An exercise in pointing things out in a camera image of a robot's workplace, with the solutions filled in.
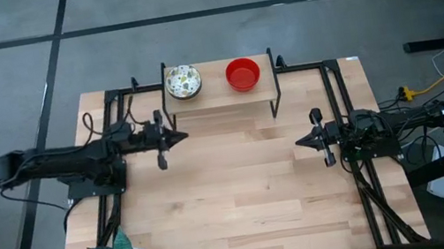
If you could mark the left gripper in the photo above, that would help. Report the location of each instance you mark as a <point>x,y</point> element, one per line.
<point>143,139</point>

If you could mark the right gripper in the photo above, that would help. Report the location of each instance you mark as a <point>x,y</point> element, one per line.
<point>337,133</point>

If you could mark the yellow pear-print ceramic bowl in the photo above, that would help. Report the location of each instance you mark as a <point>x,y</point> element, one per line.
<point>183,81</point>

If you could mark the red plastic mini bowl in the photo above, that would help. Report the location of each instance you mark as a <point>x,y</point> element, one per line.
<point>243,75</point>

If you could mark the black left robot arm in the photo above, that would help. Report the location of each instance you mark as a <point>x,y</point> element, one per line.
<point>54,162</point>

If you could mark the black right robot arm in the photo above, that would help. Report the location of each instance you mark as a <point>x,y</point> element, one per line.
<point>404,120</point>

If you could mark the wooden shelf with black legs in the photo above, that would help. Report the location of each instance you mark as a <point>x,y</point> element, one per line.
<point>217,94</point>

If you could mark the yellow power splitter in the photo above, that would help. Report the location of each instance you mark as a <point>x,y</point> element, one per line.
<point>407,93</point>

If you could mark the black aluminium table frame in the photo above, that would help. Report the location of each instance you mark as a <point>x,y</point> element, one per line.
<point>331,64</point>

